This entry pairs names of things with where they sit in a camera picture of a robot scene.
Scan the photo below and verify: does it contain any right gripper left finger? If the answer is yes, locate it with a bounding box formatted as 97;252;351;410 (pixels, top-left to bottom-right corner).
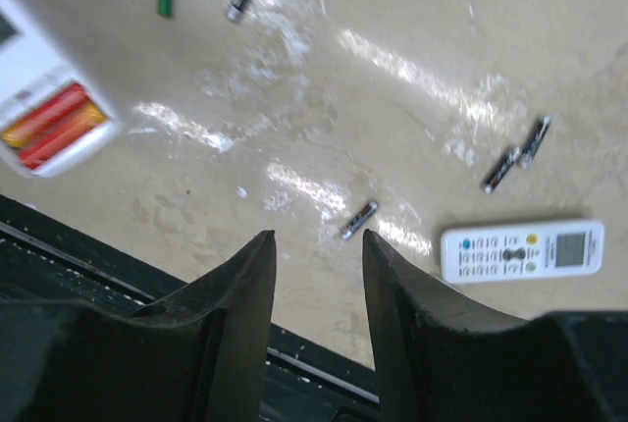
1;231;277;421

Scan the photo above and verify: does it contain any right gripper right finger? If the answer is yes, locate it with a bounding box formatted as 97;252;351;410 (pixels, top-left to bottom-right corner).
362;231;627;421

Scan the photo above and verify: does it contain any orange battery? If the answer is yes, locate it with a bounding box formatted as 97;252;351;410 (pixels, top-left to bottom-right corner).
1;82;108;148
19;108;107;170

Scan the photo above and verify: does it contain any white red remote control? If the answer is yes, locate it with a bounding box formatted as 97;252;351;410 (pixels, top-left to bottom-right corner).
1;0;122;178

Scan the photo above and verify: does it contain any white grey remote control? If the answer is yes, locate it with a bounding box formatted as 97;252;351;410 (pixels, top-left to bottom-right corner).
441;219;605;285

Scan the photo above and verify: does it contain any right black purple battery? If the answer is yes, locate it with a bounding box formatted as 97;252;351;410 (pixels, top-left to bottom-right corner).
340;200;379;240

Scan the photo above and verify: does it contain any left black grey battery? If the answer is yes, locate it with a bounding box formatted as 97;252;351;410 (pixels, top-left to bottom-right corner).
482;147;522;193

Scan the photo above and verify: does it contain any black grey battery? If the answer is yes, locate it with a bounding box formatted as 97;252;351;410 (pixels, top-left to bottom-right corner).
518;116;551;169
482;147;522;193

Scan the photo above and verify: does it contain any right black grey battery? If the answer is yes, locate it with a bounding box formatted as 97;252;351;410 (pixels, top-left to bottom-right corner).
518;116;551;169

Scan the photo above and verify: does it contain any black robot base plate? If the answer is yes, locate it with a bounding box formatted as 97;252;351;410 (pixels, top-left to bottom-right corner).
0;193;384;422

